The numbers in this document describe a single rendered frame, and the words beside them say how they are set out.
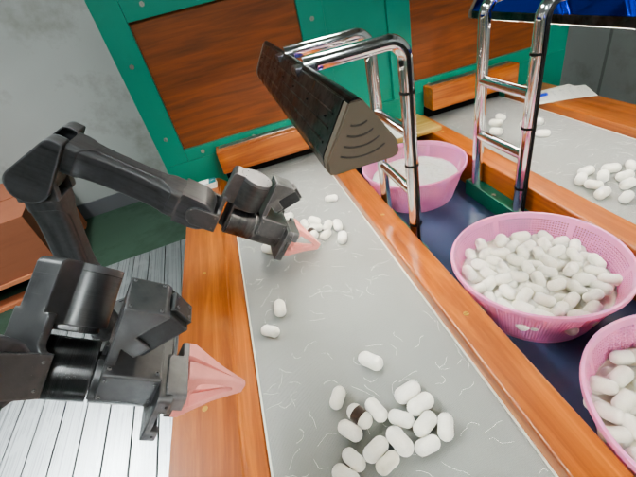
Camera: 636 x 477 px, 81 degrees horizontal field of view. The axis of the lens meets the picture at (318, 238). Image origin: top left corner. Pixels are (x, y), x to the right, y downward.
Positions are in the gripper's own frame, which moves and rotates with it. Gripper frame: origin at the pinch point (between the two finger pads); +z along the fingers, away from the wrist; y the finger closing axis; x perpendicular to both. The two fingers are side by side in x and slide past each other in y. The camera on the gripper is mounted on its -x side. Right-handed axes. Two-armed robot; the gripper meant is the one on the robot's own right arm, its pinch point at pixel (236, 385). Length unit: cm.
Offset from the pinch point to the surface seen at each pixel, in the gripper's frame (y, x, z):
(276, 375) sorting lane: 8.2, 6.8, 9.9
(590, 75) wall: 131, -94, 162
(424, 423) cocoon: -7.2, -5.4, 21.0
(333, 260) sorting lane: 29.9, -3.5, 22.0
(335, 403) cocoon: -0.5, 0.9, 14.1
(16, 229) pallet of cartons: 181, 114, -67
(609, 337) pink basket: -5.4, -23.0, 42.3
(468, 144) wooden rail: 55, -36, 56
